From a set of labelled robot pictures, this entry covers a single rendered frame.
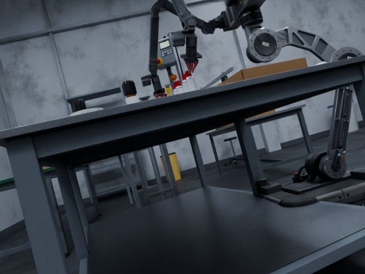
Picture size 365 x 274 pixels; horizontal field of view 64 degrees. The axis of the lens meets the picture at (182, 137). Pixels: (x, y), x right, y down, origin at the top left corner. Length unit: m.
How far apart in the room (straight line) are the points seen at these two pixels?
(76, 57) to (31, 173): 6.49
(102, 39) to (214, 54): 2.59
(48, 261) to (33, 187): 0.18
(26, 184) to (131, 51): 6.43
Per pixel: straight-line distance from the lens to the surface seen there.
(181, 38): 1.55
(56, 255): 0.83
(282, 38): 1.94
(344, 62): 1.20
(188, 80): 1.68
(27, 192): 0.82
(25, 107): 7.30
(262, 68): 1.02
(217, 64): 7.23
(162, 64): 2.23
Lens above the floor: 0.69
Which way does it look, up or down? 2 degrees up
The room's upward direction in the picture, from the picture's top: 15 degrees counter-clockwise
